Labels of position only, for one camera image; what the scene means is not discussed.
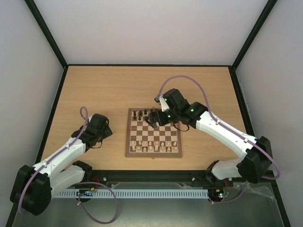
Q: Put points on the black frame post right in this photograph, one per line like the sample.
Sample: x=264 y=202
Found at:
x=254 y=32

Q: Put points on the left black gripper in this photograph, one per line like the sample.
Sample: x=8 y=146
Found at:
x=108 y=131

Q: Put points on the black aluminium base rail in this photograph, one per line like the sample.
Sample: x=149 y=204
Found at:
x=195 y=178

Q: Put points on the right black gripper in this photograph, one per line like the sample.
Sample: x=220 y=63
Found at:
x=156 y=117

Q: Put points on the light blue cable duct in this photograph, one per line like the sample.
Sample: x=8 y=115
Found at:
x=136 y=194

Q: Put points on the black frame post left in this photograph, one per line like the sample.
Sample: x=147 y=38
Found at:
x=46 y=31

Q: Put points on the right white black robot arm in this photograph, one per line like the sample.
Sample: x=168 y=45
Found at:
x=253 y=154

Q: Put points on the black frame post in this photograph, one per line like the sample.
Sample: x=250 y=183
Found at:
x=46 y=31
x=254 y=32

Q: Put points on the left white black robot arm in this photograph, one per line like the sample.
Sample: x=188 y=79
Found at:
x=36 y=185

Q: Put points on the wooden chess board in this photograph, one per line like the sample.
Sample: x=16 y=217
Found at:
x=142 y=131

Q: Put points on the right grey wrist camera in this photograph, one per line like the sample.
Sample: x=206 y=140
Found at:
x=162 y=102

